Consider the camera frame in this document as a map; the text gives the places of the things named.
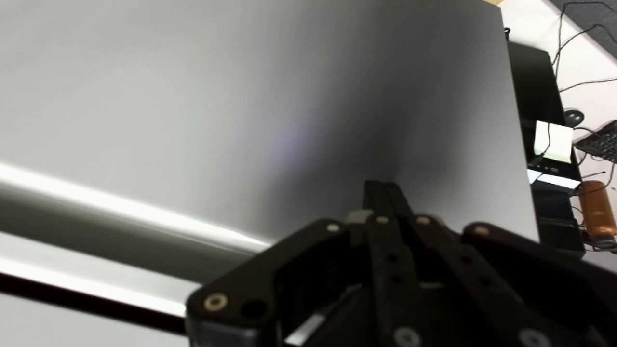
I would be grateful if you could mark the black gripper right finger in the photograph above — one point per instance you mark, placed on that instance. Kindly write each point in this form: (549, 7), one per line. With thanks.
(524, 294)

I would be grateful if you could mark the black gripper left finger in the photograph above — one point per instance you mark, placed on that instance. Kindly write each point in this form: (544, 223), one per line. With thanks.
(330, 285)

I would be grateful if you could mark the black electronic box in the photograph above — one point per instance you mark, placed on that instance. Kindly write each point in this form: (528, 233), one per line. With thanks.
(549, 161)

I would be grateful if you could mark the orange brown cylindrical object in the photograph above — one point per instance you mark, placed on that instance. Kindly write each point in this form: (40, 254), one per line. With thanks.
(596, 210)

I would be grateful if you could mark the grey drawer front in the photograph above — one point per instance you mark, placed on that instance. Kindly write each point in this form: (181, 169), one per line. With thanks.
(148, 146)

